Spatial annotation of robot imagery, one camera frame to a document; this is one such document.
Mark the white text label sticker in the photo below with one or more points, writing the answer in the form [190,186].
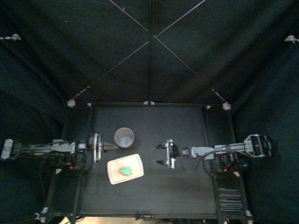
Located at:
[230,201]

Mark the green toy grapes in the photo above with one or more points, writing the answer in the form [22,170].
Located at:
[126,171]

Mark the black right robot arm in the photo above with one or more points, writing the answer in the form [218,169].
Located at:
[230,148]

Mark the black cloth backdrop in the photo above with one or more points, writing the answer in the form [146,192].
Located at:
[150,52]

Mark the grey plastic cup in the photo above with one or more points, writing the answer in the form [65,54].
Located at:
[125,137]

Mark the silver corner clamp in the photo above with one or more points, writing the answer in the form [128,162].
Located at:
[249,215]
[42,217]

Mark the black table clamp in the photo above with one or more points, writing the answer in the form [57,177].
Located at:
[145,216]

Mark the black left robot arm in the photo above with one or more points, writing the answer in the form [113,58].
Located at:
[44,148]

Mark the pink square plate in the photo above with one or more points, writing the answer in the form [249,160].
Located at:
[126,169]

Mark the silver frame bracket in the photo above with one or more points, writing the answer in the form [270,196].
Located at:
[13,37]
[292,38]
[226,106]
[72,102]
[149,102]

